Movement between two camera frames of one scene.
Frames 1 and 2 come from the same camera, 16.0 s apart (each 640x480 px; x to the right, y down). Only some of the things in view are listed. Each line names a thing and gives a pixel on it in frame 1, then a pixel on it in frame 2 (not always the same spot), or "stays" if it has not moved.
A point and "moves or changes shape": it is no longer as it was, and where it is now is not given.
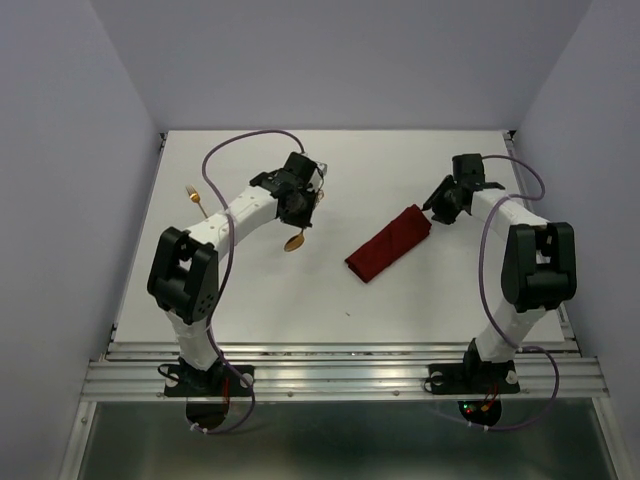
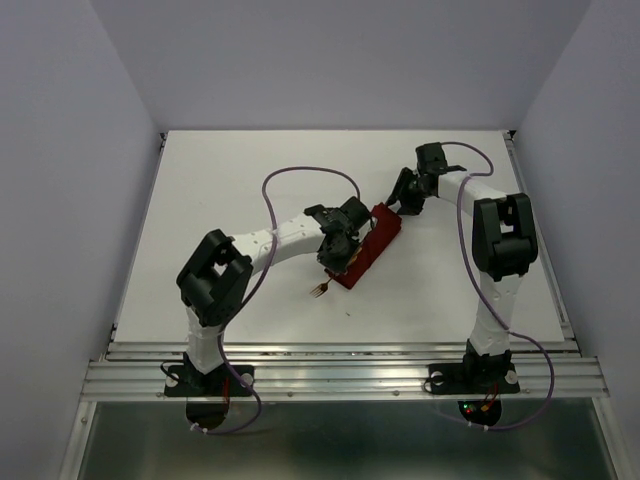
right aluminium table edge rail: [514, 146] stays
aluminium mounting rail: [345, 371] stays
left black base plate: [218, 381] stays
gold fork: [195, 197] → [321, 288]
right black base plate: [487, 378] stays
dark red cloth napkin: [388, 243] → [387, 226]
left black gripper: [303, 221] → [340, 265]
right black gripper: [446, 183] → [409, 206]
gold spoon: [295, 242] moves or changes shape
